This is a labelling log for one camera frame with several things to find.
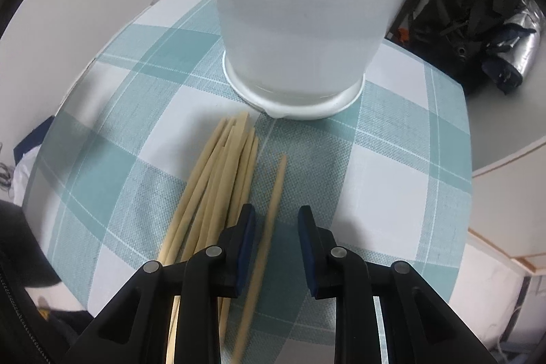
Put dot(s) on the wooden chopstick leftmost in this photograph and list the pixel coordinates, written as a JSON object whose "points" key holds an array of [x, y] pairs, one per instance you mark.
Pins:
{"points": [[188, 192]]}

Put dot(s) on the white utensil holder cup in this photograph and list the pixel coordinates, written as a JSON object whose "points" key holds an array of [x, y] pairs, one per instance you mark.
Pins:
{"points": [[301, 59]]}

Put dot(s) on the wooden chopstick middle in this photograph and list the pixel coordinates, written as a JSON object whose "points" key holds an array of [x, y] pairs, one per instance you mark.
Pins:
{"points": [[197, 238]]}

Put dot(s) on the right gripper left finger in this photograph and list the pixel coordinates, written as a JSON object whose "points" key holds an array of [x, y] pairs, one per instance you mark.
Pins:
{"points": [[133, 327]]}

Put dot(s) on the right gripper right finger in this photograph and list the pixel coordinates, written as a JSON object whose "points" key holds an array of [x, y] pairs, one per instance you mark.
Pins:
{"points": [[383, 313]]}

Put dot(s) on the teal plaid tablecloth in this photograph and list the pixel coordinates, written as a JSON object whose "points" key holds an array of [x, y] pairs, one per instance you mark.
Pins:
{"points": [[390, 176]]}

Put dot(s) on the wooden chopstick rightmost pile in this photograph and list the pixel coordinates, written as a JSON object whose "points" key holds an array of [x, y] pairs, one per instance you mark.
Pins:
{"points": [[247, 176]]}

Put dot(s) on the lone wooden chopstick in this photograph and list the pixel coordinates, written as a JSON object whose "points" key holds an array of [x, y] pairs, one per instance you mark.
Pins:
{"points": [[260, 264]]}

